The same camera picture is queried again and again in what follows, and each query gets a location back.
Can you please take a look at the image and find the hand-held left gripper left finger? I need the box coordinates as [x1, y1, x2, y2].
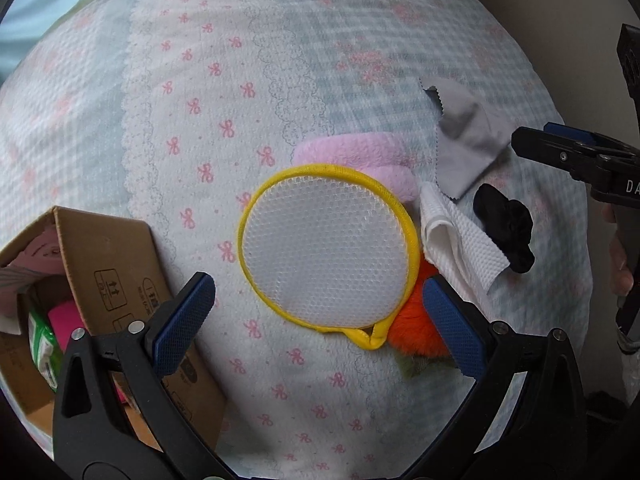
[52, 272, 236, 480]

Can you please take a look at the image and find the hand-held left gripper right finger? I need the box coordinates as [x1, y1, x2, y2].
[400, 276, 587, 480]

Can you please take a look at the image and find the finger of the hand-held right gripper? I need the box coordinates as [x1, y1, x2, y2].
[511, 122, 640, 190]
[616, 23, 640, 97]

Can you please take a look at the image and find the orange plush toy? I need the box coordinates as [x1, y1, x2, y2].
[372, 260, 463, 380]

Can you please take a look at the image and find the cardboard box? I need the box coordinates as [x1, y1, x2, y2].
[0, 205, 228, 453]

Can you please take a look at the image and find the round yellow-rimmed mesh pad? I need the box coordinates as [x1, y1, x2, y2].
[237, 163, 422, 351]

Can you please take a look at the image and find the person's right hand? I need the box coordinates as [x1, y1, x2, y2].
[602, 202, 636, 297]

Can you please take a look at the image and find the white waffle cloth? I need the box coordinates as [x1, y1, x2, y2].
[418, 182, 512, 295]

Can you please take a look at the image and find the black scrunchie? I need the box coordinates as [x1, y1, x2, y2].
[473, 183, 536, 275]

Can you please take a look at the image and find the grey cloth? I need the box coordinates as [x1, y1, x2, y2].
[419, 77, 512, 200]

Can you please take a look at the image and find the pink block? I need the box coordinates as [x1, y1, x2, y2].
[47, 307, 89, 356]

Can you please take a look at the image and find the green packet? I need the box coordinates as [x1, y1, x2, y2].
[27, 304, 66, 394]

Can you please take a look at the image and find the pink and white paper bag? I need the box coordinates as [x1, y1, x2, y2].
[0, 227, 67, 335]

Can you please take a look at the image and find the pink fluffy headband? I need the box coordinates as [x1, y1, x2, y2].
[292, 131, 420, 207]

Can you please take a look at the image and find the bow-print bed sheet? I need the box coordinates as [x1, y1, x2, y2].
[0, 0, 598, 480]

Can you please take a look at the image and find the light blue cloth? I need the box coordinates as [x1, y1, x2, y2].
[0, 0, 148, 83]

